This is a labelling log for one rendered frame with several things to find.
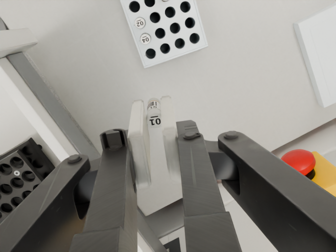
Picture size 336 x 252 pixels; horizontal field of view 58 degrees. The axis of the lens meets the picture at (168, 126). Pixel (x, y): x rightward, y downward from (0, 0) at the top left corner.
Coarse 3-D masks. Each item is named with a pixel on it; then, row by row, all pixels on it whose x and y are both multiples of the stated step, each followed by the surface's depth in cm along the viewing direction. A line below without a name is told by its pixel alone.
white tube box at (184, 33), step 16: (128, 0) 35; (144, 0) 38; (160, 0) 36; (176, 0) 36; (192, 0) 36; (128, 16) 36; (144, 16) 36; (160, 16) 36; (176, 16) 36; (192, 16) 36; (144, 32) 37; (160, 32) 40; (176, 32) 38; (192, 32) 37; (144, 48) 37; (160, 48) 40; (176, 48) 38; (192, 48) 38; (144, 64) 38
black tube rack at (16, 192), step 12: (24, 144) 33; (36, 144) 34; (0, 156) 33; (36, 156) 33; (24, 168) 30; (36, 168) 34; (48, 168) 34; (12, 180) 31; (24, 180) 31; (36, 180) 31; (0, 192) 31; (12, 192) 31; (24, 192) 32; (0, 204) 32; (12, 204) 32; (0, 216) 32
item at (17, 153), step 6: (18, 150) 30; (6, 156) 30; (12, 156) 30; (18, 156) 30; (24, 156) 30; (0, 162) 30; (6, 162) 30; (12, 162) 30; (24, 162) 30; (0, 168) 30; (12, 168) 30; (18, 168) 30; (0, 174) 30; (6, 174) 30; (12, 174) 30; (0, 180) 31
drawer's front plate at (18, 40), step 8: (0, 32) 26; (8, 32) 28; (16, 32) 30; (24, 32) 31; (0, 40) 26; (8, 40) 27; (16, 40) 29; (24, 40) 30; (32, 40) 32; (0, 48) 25; (8, 48) 27; (16, 48) 29; (24, 48) 32; (0, 56) 28
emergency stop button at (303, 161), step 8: (288, 152) 36; (296, 152) 35; (304, 152) 34; (288, 160) 34; (296, 160) 34; (304, 160) 33; (312, 160) 33; (296, 168) 33; (304, 168) 33; (312, 168) 33
